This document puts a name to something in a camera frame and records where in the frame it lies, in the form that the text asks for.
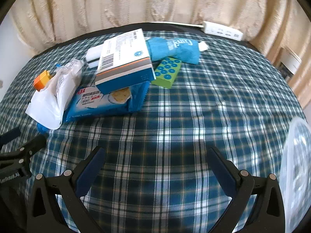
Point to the clear plastic container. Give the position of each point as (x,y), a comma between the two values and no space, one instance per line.
(296,162)

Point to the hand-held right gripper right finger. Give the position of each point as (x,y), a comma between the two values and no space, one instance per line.
(223,174)

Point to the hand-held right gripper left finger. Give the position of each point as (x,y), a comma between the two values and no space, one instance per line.
(90,172)

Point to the orange toy block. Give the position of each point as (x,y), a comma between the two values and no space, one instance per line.
(41,80)

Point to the blue Curel pouch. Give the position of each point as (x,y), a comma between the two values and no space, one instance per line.
(170,49)

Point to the white plastic packet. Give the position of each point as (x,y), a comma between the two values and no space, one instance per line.
(53,94)

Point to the beige patterned curtain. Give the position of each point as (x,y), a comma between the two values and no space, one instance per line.
(121,0)

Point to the blue biscuit packet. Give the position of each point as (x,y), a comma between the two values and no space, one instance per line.
(97,106)

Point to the green block with blue dots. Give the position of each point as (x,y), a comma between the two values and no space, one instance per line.
(165,75)

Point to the blue plaid tablecloth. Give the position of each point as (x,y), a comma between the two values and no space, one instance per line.
(182,116)

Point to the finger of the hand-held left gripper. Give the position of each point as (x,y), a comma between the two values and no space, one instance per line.
(11,134)
(29,148)

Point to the white and blue carton box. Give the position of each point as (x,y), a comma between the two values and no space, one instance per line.
(121,53)

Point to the white tower heater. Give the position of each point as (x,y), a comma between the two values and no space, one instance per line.
(289,60)

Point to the white power strip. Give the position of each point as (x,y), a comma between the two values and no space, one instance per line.
(218,30)

